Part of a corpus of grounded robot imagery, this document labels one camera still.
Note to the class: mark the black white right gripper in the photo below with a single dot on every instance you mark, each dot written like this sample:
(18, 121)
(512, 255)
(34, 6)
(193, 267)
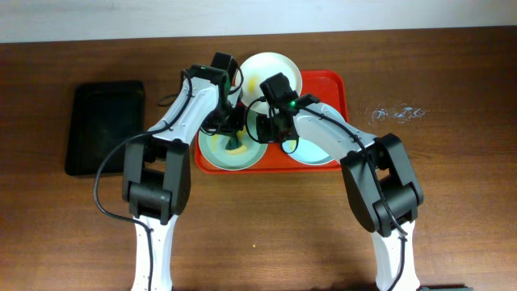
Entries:
(266, 129)

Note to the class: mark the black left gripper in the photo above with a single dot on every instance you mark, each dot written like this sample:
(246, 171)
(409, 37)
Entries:
(231, 127)

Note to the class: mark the yellow green sponge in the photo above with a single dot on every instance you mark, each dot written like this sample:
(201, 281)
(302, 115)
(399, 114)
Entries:
(235, 145)

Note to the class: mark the pale green plate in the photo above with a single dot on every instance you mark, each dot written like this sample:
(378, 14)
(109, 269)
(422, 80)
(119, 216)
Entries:
(212, 148)

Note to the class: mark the cream white plate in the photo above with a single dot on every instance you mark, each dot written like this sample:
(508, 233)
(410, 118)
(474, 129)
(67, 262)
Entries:
(261, 66)

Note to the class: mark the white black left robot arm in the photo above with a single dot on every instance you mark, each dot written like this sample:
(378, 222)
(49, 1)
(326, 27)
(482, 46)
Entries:
(157, 175)

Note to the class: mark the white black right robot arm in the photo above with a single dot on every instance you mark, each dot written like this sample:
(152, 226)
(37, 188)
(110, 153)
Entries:
(382, 188)

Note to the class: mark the red plastic tray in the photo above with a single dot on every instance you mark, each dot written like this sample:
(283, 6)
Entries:
(329, 88)

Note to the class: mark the black plastic tray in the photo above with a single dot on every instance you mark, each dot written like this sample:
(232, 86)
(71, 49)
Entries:
(104, 114)

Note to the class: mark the light blue plate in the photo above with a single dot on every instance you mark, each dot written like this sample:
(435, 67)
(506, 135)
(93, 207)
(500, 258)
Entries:
(306, 152)

